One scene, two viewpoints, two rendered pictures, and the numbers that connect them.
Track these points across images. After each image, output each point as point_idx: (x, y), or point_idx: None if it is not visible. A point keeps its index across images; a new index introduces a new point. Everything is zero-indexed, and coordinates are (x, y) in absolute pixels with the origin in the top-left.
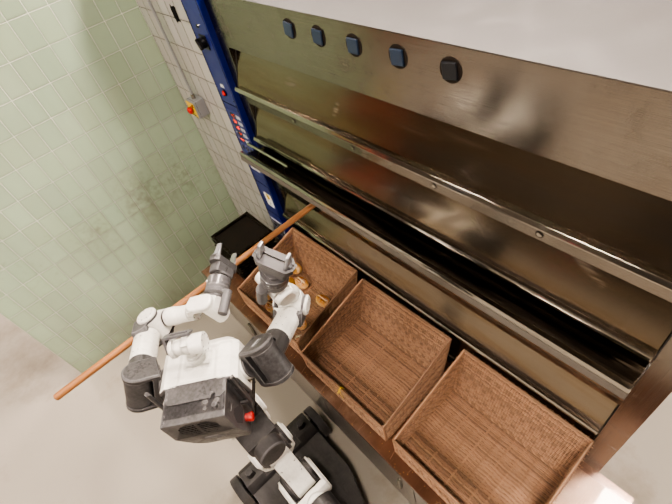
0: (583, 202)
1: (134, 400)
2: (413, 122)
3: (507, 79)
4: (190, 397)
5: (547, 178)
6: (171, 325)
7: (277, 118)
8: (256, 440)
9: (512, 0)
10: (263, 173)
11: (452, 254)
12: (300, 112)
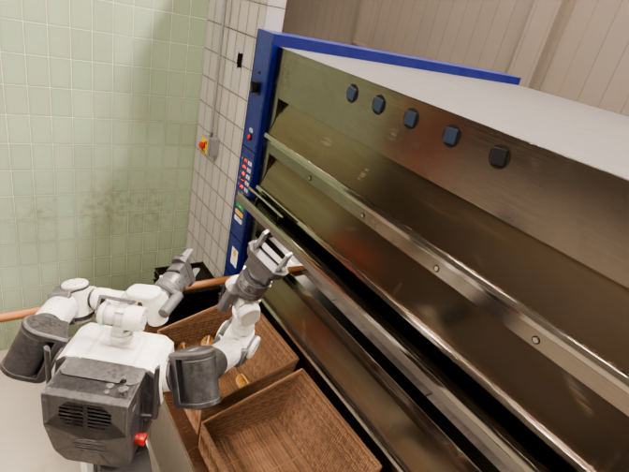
0: (593, 309)
1: (18, 358)
2: (439, 201)
3: (552, 173)
4: (94, 374)
5: (562, 279)
6: (95, 307)
7: (291, 174)
8: None
9: (556, 135)
10: (254, 216)
11: (427, 350)
12: (324, 169)
